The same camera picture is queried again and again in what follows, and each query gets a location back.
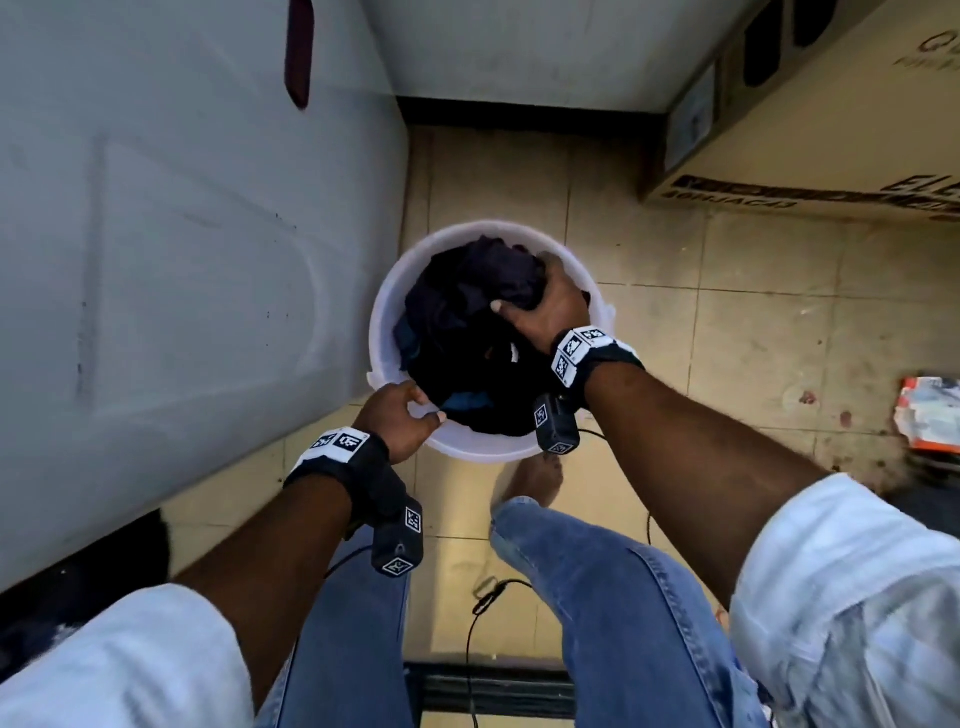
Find white appliance door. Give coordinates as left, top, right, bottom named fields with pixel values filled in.
left=0, top=0, right=411, bottom=595

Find colourful printed packet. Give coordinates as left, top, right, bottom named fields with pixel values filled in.
left=892, top=375, right=960, bottom=456

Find dark clothes bundle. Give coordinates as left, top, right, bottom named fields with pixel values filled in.
left=395, top=235, right=560, bottom=438

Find person's right forearm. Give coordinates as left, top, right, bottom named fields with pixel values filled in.
left=583, top=363, right=835, bottom=610

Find person's left forearm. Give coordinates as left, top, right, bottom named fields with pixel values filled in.
left=172, top=474, right=355, bottom=715

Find black door threshold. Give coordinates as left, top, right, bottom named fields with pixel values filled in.
left=403, top=660, right=580, bottom=723

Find large cardboard box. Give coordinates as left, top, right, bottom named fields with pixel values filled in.
left=639, top=0, right=960, bottom=223

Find dark red door handle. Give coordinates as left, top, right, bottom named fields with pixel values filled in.
left=284, top=0, right=315, bottom=111

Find blue jeans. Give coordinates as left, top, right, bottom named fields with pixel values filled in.
left=255, top=495, right=759, bottom=728

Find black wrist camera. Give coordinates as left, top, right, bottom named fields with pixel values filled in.
left=370, top=495, right=426, bottom=579
left=531, top=395, right=582, bottom=457

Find person's right hand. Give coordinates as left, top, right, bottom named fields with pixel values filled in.
left=490, top=255, right=594, bottom=354

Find thin black cable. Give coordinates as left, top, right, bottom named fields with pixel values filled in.
left=577, top=426, right=655, bottom=552

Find person's bare foot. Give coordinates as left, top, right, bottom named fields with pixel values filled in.
left=490, top=453, right=565, bottom=519

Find black marker wristband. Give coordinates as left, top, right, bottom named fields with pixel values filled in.
left=283, top=426, right=406, bottom=535
left=549, top=325, right=646, bottom=412

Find white shirt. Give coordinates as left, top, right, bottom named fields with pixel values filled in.
left=0, top=472, right=960, bottom=728

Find person's left hand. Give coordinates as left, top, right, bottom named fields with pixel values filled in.
left=351, top=380, right=448, bottom=466

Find white plastic bucket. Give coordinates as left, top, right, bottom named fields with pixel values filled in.
left=366, top=219, right=618, bottom=464

